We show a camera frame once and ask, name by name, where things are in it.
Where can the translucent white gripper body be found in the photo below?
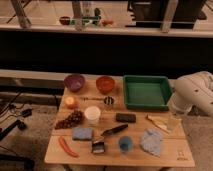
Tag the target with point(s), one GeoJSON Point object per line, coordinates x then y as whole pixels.
{"type": "Point", "coordinates": [173, 119]}

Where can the yellow banana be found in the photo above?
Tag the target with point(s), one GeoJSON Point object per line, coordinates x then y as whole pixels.
{"type": "Point", "coordinates": [160, 122]}

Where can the small blue cup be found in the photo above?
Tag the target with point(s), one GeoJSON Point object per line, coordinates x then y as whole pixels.
{"type": "Point", "coordinates": [125, 144]}

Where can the white plastic cup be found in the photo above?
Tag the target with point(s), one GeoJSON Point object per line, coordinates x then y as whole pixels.
{"type": "Point", "coordinates": [92, 114]}

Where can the light blue cloth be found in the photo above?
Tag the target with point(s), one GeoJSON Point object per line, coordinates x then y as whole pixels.
{"type": "Point", "coordinates": [151, 141]}

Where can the green plastic tray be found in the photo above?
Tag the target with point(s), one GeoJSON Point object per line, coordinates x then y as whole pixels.
{"type": "Point", "coordinates": [146, 92]}

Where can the dark rectangular sponge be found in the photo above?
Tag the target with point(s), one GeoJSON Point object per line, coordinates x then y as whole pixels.
{"type": "Point", "coordinates": [130, 118]}

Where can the metal measuring spoon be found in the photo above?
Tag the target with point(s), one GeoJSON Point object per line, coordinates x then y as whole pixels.
{"type": "Point", "coordinates": [108, 100]}

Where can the blue sponge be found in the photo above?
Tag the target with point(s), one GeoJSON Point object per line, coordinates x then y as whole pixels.
{"type": "Point", "coordinates": [80, 133]}

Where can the bunch of dark grapes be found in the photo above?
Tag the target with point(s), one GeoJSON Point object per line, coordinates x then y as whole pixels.
{"type": "Point", "coordinates": [75, 118]}

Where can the purple bowl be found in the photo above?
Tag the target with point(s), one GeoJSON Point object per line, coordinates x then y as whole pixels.
{"type": "Point", "coordinates": [74, 82]}

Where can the orange apple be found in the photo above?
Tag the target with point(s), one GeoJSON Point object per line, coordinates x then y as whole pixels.
{"type": "Point", "coordinates": [71, 102]}

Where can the red chili pepper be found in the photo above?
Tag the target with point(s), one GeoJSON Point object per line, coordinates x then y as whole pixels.
{"type": "Point", "coordinates": [66, 148]}

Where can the green background object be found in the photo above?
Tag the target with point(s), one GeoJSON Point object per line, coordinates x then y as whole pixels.
{"type": "Point", "coordinates": [91, 20]}

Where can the dark red background bowl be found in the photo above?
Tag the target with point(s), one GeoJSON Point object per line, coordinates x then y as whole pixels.
{"type": "Point", "coordinates": [64, 20]}

